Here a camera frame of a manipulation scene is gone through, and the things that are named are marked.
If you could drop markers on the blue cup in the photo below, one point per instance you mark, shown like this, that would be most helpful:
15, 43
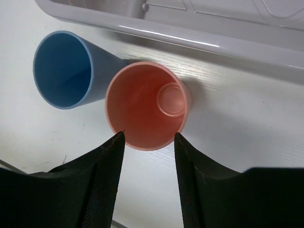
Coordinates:
70, 71

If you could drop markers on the pink cup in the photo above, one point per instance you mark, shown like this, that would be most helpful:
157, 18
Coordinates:
149, 103

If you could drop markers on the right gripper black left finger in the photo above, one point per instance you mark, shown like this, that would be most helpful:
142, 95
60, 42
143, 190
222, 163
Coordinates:
78, 194

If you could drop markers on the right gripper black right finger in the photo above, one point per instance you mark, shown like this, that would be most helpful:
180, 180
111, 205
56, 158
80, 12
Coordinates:
215, 196

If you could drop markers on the lavender plastic bin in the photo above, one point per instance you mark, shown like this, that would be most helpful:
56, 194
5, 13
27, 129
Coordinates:
264, 31

